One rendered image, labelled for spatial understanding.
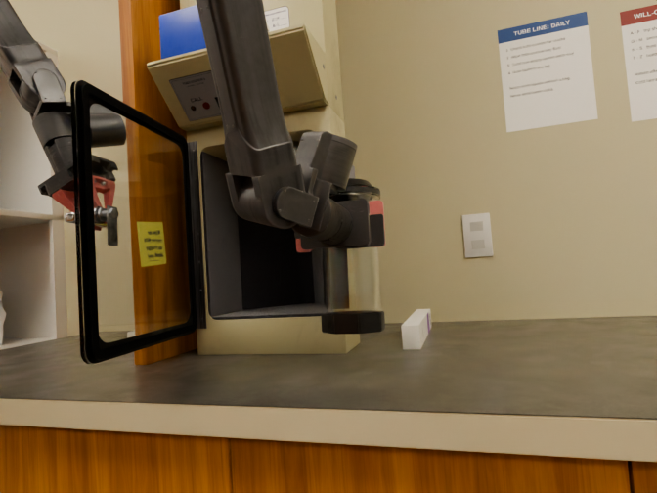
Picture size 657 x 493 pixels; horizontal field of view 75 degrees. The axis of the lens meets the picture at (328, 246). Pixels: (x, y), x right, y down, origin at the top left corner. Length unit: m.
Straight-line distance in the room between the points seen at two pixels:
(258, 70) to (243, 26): 0.04
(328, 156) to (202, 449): 0.42
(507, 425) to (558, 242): 0.78
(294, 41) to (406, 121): 0.55
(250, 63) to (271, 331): 0.55
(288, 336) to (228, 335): 0.13
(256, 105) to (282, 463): 0.43
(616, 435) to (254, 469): 0.41
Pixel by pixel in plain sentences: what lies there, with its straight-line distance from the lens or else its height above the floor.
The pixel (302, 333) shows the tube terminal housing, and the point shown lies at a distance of 0.84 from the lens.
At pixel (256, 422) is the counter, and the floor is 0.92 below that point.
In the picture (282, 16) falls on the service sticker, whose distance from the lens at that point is 0.97.
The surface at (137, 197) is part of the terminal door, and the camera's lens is 0.78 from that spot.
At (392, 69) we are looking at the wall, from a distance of 1.33.
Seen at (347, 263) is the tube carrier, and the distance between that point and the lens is 0.65.
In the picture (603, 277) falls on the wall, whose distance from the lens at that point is 1.25.
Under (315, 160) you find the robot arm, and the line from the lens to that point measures 0.51.
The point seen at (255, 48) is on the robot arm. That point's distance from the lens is 0.46.
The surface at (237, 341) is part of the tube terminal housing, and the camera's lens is 0.90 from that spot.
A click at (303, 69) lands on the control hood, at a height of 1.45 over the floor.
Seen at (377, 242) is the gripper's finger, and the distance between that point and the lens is 0.62.
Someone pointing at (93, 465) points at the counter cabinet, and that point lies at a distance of 0.78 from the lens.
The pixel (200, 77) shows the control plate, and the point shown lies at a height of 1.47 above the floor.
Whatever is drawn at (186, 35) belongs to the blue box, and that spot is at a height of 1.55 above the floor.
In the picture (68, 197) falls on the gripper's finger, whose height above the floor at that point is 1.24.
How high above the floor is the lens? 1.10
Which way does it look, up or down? 3 degrees up
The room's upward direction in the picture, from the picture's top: 4 degrees counter-clockwise
